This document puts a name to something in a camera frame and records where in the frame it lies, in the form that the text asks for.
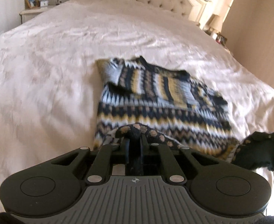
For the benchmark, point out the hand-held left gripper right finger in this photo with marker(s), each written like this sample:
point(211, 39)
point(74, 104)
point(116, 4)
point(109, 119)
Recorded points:
point(143, 145)

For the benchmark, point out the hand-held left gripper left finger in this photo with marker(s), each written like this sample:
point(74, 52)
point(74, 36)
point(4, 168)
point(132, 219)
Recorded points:
point(126, 150)

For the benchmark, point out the navy yellow patterned knit sweater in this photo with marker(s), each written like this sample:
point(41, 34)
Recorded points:
point(162, 91)

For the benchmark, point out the bed with white bedspread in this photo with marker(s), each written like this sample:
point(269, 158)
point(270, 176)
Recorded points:
point(45, 74)

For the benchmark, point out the small white cup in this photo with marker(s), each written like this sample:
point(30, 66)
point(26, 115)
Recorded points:
point(213, 34)

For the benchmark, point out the tall cream table lamp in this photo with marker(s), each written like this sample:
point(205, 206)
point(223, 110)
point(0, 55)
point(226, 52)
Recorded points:
point(215, 22)

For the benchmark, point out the small white alarm clock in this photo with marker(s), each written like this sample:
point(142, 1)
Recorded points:
point(44, 3)

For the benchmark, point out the dark picture frame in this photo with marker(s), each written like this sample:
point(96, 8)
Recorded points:
point(222, 39)

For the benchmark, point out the white nightstand with photo frame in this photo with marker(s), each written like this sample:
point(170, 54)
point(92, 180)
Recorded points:
point(31, 12)

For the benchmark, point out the wooden photo frame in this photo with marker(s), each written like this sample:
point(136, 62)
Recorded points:
point(31, 3)

